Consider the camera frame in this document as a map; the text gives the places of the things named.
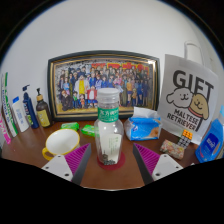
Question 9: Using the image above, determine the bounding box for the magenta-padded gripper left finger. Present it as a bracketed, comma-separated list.
[41, 143, 92, 185]

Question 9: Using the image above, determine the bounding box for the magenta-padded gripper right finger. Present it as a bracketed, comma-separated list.
[132, 143, 184, 186]

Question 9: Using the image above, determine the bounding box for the clear bottle green label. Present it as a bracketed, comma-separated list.
[94, 87, 125, 166]

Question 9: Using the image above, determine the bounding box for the floral snack packet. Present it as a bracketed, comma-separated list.
[159, 139, 186, 160]

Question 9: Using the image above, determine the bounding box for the puzzle cube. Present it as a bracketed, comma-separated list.
[177, 129, 194, 148]

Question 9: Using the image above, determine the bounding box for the blue tissue pack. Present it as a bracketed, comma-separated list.
[123, 106, 163, 141]

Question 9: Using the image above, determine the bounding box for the red round coaster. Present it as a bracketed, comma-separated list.
[96, 151, 127, 171]

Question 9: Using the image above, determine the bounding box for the blue detergent bottle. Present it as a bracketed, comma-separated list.
[194, 104, 224, 164]

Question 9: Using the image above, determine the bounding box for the brown pump bottle yellow label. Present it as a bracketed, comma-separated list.
[35, 87, 53, 128]

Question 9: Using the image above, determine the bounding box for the dark blue pump bottle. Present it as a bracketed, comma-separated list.
[21, 84, 40, 130]

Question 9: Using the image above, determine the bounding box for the pink shuttlecock tube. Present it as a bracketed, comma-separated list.
[0, 109, 12, 145]

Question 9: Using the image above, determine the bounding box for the white printed paper bag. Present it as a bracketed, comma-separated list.
[156, 40, 219, 146]

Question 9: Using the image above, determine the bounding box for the white blue shuttlecock tube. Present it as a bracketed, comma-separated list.
[0, 72, 19, 138]

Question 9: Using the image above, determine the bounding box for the framed group photo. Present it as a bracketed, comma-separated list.
[47, 50, 161, 122]

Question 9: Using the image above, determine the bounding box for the white mug yellow handle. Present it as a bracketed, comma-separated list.
[41, 128, 81, 162]

